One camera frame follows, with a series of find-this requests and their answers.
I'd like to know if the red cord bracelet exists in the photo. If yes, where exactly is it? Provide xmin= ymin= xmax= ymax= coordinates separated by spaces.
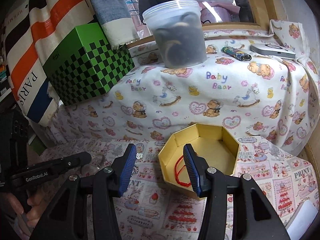
xmin=174 ymin=155 xmax=193 ymax=188

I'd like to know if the clear glass bracelet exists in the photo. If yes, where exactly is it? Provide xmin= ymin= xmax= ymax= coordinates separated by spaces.
xmin=81 ymin=153 xmax=107 ymax=176

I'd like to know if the small silver earring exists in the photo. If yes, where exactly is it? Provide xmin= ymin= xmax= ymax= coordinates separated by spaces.
xmin=136 ymin=153 xmax=143 ymax=160

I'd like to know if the gold octagonal jewelry box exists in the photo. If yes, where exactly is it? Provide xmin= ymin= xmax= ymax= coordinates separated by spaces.
xmin=158 ymin=124 xmax=240 ymax=200

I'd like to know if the person's left hand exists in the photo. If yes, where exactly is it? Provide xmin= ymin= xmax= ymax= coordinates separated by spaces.
xmin=4 ymin=189 xmax=48 ymax=230

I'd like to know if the christmas print cloth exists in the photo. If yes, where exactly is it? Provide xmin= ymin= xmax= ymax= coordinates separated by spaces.
xmin=41 ymin=137 xmax=319 ymax=239

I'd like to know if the white paper sheet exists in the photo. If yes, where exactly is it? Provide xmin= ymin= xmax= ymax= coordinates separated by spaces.
xmin=285 ymin=200 xmax=318 ymax=240

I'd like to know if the baby bear print cloth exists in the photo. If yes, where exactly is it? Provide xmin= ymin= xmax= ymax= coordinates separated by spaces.
xmin=44 ymin=20 xmax=319 ymax=154

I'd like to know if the green black checkered box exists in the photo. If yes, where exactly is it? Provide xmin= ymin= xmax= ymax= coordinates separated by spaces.
xmin=43 ymin=23 xmax=135 ymax=106

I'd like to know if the silver flat device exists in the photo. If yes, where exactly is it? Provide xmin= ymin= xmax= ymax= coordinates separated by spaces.
xmin=250 ymin=43 xmax=296 ymax=60

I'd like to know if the clear plastic tub with lid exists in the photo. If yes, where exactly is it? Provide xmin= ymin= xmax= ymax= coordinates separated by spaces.
xmin=143 ymin=0 xmax=207 ymax=69

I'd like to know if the striped Paris tote bag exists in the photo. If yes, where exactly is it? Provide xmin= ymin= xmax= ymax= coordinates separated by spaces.
xmin=4 ymin=0 xmax=93 ymax=127

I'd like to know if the blue beige striped towel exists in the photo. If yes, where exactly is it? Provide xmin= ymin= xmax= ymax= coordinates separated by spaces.
xmin=90 ymin=0 xmax=138 ymax=49

